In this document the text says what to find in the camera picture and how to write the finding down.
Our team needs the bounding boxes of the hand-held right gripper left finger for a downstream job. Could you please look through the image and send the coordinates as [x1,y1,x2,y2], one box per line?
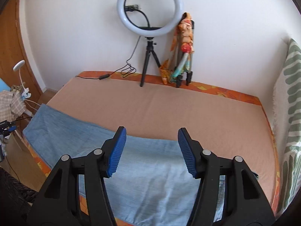
[27,126,127,226]

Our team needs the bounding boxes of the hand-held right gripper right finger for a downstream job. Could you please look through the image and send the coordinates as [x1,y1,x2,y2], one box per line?
[177,127,276,226]

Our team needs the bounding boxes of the blue denim pants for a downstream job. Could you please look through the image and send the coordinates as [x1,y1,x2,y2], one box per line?
[23,104,259,223]

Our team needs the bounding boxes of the beige plaid cloth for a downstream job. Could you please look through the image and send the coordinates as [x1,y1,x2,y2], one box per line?
[0,91,26,123]

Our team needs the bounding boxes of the light blue chair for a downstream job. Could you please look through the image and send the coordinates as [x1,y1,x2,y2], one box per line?
[0,78,12,92]

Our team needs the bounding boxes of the white clip lamp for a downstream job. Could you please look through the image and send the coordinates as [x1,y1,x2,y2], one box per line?
[13,60,32,99]

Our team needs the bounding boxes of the wooden door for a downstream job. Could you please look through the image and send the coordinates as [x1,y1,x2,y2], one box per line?
[0,0,44,95]

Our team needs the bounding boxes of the dark wicker basket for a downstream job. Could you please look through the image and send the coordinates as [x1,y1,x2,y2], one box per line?
[0,167,38,226]

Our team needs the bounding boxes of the orange floral bed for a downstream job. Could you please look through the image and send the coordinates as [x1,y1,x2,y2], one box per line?
[24,71,281,226]

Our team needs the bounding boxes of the black mini tripod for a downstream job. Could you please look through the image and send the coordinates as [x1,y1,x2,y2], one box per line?
[140,36,161,87]

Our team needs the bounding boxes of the green striped pillow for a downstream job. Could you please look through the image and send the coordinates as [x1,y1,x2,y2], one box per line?
[271,38,301,217]

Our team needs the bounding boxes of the white lamp cable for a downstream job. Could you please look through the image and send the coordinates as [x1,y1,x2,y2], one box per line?
[22,98,41,120]

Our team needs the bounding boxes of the black ring light cable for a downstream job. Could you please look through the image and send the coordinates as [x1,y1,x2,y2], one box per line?
[75,36,141,80]

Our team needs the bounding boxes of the white ring light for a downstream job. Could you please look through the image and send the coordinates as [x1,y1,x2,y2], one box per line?
[117,0,184,38]

